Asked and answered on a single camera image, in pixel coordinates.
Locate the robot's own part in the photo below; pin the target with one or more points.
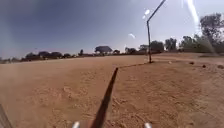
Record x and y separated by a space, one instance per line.
147 125
76 125

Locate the group of tall trees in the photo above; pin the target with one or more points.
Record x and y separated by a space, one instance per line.
210 33

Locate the distant row of trees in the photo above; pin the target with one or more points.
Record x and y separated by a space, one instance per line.
103 49

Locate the dark rock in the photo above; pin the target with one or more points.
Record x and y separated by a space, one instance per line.
204 66
220 66
191 62

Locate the thin metal goal frame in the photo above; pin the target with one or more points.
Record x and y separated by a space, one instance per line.
148 40

